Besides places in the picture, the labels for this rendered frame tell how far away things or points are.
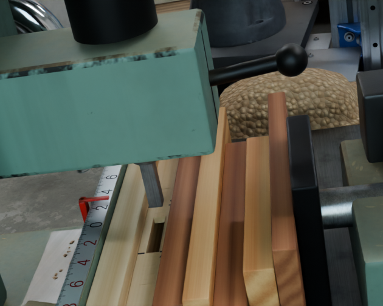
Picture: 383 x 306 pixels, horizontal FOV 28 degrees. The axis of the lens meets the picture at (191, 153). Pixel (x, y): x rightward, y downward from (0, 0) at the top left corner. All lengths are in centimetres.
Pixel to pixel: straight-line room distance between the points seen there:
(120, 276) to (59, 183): 217
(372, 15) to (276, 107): 67
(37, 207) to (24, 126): 206
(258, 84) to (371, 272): 31
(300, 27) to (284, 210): 75
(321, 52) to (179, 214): 84
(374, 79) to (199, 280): 17
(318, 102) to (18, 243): 34
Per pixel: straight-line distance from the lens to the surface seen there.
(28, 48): 48
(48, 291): 72
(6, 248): 80
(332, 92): 69
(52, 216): 244
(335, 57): 128
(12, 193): 265
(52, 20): 60
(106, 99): 44
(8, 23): 54
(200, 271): 43
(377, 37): 122
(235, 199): 50
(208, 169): 53
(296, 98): 68
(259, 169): 50
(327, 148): 65
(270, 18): 114
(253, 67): 46
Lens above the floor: 121
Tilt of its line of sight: 28 degrees down
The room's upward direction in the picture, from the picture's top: 11 degrees counter-clockwise
